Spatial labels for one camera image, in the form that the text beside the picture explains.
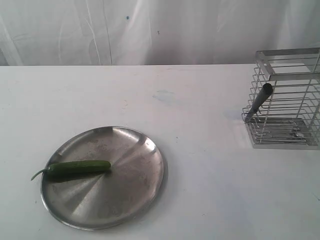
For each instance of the green cucumber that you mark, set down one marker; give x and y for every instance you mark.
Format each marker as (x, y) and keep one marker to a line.
(67, 171)

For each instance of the black kitchen knife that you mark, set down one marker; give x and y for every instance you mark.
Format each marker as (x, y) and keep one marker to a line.
(265, 92)

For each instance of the round stainless steel plate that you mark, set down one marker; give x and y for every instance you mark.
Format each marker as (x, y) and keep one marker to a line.
(100, 200)

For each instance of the white backdrop curtain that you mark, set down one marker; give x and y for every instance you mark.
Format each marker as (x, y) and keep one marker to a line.
(152, 32)

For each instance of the steel wire utensil rack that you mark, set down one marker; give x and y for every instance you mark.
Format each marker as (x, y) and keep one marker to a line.
(290, 117)

